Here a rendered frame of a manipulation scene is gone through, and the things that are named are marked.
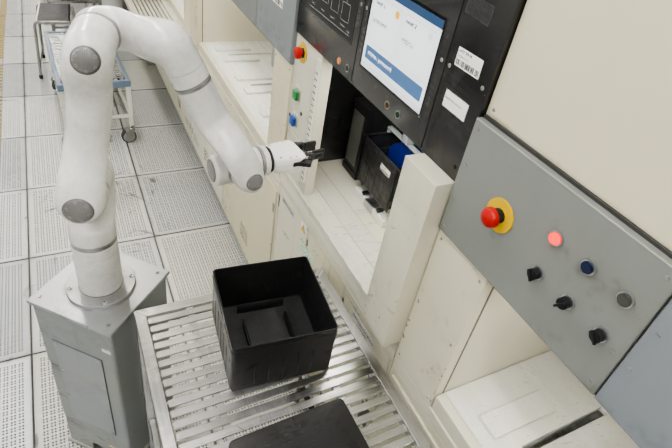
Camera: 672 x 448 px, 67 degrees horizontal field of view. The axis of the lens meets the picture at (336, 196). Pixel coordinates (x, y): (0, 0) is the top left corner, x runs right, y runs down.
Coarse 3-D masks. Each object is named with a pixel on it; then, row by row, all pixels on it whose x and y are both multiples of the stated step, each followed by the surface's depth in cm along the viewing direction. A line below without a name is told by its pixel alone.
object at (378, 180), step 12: (384, 132) 180; (396, 132) 176; (372, 144) 173; (384, 144) 182; (408, 144) 170; (372, 156) 174; (384, 156) 167; (360, 168) 183; (372, 168) 175; (384, 168) 168; (396, 168) 162; (360, 180) 184; (372, 180) 177; (384, 180) 170; (396, 180) 164; (372, 192) 178; (384, 192) 171; (384, 204) 172
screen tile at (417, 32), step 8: (408, 16) 112; (408, 24) 113; (416, 24) 110; (408, 32) 113; (416, 32) 110; (424, 32) 108; (432, 32) 106; (400, 40) 116; (416, 40) 111; (424, 40) 108; (400, 48) 117; (424, 48) 109; (432, 48) 106; (400, 56) 117; (408, 56) 114; (416, 56) 112; (424, 56) 109; (408, 64) 115; (416, 64) 112; (424, 64) 110; (416, 72) 113; (424, 72) 110; (424, 80) 110
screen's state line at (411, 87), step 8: (368, 48) 129; (368, 56) 129; (376, 56) 126; (376, 64) 127; (384, 64) 123; (392, 64) 120; (384, 72) 124; (392, 72) 121; (400, 72) 118; (400, 80) 118; (408, 80) 116; (408, 88) 116; (416, 88) 113; (416, 96) 114
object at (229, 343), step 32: (224, 288) 146; (256, 288) 151; (288, 288) 156; (320, 288) 140; (224, 320) 128; (256, 320) 149; (288, 320) 147; (320, 320) 143; (224, 352) 133; (256, 352) 124; (288, 352) 129; (320, 352) 134; (256, 384) 132
